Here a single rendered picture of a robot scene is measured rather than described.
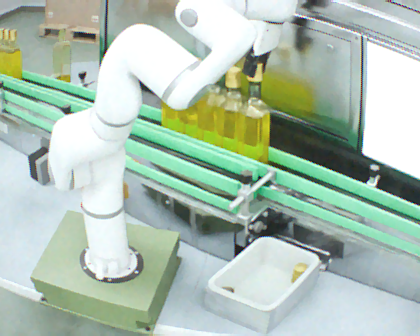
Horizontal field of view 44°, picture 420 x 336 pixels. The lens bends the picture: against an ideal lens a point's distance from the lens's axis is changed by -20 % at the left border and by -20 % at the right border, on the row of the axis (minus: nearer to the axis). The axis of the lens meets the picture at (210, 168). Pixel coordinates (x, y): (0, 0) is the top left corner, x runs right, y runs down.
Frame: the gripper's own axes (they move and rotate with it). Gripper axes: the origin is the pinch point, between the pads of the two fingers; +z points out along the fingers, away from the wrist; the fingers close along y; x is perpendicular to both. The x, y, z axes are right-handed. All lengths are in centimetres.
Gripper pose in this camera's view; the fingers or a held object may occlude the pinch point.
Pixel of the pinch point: (254, 66)
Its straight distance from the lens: 139.6
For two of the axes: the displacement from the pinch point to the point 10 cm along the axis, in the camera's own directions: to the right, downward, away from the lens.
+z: -2.1, 7.5, 6.3
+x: 7.8, 5.2, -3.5
